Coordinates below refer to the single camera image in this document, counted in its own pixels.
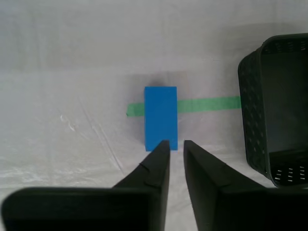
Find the long green tape strip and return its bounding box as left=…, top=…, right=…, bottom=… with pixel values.
left=126, top=95, right=242, bottom=117

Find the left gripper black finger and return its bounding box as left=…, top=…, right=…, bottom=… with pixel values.
left=183, top=140, right=308, bottom=231
left=0, top=140, right=171, bottom=231

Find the blue rectangular block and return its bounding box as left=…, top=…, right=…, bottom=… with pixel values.
left=143, top=86, right=179, bottom=152

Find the white translucent table cover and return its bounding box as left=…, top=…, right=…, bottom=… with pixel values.
left=0, top=0, right=308, bottom=231

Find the black perforated plastic basket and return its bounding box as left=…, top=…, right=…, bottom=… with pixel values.
left=237, top=33, right=308, bottom=190

